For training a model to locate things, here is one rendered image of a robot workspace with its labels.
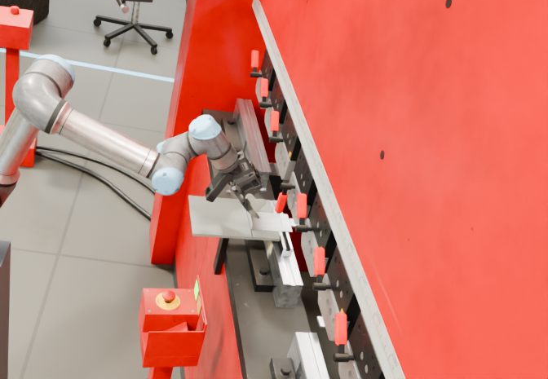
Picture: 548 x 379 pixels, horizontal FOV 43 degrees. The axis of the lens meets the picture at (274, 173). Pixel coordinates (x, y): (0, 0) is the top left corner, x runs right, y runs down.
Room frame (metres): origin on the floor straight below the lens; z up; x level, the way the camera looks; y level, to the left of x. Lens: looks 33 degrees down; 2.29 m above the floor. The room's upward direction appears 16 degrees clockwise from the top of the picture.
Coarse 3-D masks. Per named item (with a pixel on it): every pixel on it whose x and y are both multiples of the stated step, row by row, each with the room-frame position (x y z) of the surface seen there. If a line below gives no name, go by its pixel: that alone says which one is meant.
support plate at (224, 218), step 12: (192, 204) 1.69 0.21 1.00; (204, 204) 1.70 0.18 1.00; (216, 204) 1.72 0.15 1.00; (228, 204) 1.74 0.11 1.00; (240, 204) 1.75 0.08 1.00; (192, 216) 1.63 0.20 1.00; (204, 216) 1.64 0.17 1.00; (216, 216) 1.66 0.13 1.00; (228, 216) 1.68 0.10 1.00; (240, 216) 1.69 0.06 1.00; (192, 228) 1.57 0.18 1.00; (204, 228) 1.59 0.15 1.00; (216, 228) 1.60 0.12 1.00; (228, 228) 1.62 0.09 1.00; (240, 228) 1.63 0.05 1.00; (276, 240) 1.63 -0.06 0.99
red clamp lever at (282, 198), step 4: (284, 184) 1.55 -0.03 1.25; (288, 184) 1.56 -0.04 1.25; (284, 188) 1.55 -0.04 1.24; (288, 188) 1.55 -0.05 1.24; (292, 188) 1.56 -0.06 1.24; (284, 192) 1.55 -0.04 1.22; (280, 196) 1.55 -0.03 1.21; (284, 196) 1.55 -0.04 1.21; (280, 200) 1.55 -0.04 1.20; (284, 200) 1.55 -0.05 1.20; (276, 204) 1.56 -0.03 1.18; (280, 204) 1.55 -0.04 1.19; (284, 204) 1.55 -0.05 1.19; (276, 208) 1.55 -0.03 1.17; (280, 208) 1.55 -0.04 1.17; (284, 208) 1.56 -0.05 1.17; (280, 212) 1.55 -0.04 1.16
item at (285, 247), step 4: (276, 212) 1.77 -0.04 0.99; (284, 232) 1.68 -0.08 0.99; (288, 232) 1.68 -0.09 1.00; (280, 236) 1.65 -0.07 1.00; (284, 236) 1.66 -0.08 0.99; (288, 236) 1.66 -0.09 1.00; (280, 240) 1.64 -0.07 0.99; (284, 240) 1.63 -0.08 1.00; (288, 240) 1.64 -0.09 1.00; (280, 244) 1.63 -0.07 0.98; (284, 244) 1.62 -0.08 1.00; (288, 244) 1.63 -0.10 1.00; (280, 248) 1.62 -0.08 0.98; (284, 248) 1.60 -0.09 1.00; (288, 248) 1.62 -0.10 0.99; (292, 248) 1.61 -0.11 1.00; (284, 252) 1.60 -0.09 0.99; (288, 252) 1.60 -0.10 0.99; (284, 256) 1.60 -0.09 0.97; (288, 256) 1.60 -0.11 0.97
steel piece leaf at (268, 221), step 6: (252, 216) 1.70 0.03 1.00; (264, 216) 1.72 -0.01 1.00; (270, 216) 1.73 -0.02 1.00; (276, 216) 1.74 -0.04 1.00; (252, 222) 1.65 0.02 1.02; (258, 222) 1.68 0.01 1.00; (264, 222) 1.69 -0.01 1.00; (270, 222) 1.70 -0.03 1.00; (276, 222) 1.71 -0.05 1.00; (252, 228) 1.65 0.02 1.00; (258, 228) 1.65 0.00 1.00; (264, 228) 1.66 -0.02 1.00; (270, 228) 1.67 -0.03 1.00; (276, 228) 1.68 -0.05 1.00; (282, 228) 1.69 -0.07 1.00
